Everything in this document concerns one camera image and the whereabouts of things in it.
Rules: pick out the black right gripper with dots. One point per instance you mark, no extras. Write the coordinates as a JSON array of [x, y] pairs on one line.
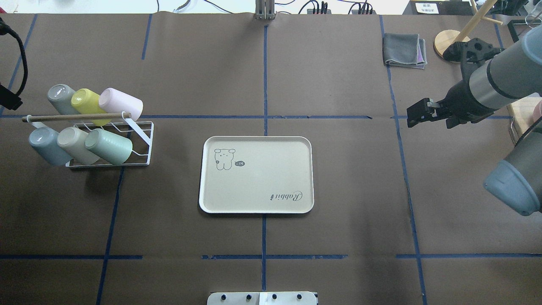
[[460, 99]]

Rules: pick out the cream rabbit tray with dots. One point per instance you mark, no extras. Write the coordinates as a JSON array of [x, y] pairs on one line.
[[257, 174]]

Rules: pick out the green cup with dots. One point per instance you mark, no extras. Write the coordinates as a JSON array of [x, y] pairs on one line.
[[111, 147]]

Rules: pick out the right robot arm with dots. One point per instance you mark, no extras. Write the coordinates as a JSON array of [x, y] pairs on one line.
[[492, 79]]

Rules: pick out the pink cup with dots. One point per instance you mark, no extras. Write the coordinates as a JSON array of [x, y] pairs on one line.
[[114, 101]]

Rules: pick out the yellow cup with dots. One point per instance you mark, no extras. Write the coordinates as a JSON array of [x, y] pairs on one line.
[[85, 101]]

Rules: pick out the beige cup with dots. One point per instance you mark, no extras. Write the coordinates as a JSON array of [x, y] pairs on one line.
[[72, 140]]

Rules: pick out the grey cup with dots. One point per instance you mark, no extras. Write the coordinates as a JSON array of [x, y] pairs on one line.
[[60, 97]]

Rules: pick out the blue-grey cup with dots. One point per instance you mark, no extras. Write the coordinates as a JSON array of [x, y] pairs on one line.
[[44, 141]]

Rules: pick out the grey folded cloth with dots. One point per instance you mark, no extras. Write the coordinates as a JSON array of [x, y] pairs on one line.
[[404, 50]]

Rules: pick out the wooden mug tree stand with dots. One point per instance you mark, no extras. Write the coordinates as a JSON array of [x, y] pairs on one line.
[[446, 38]]

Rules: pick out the bamboo cutting board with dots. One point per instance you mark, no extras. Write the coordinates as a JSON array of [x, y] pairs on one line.
[[524, 113]]

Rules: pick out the black label box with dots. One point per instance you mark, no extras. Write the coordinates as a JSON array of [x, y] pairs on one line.
[[438, 7]]

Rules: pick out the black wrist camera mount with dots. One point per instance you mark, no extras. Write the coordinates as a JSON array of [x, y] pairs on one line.
[[474, 51], [8, 99]]

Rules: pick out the grey aluminium post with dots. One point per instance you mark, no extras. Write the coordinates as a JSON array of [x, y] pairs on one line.
[[265, 10]]

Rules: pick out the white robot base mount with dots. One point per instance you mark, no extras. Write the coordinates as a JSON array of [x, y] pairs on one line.
[[264, 298]]

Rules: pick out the white wire cup rack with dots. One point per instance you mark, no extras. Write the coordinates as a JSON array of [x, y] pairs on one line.
[[140, 134]]

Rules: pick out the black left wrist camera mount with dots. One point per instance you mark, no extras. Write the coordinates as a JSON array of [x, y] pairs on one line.
[[8, 99]]

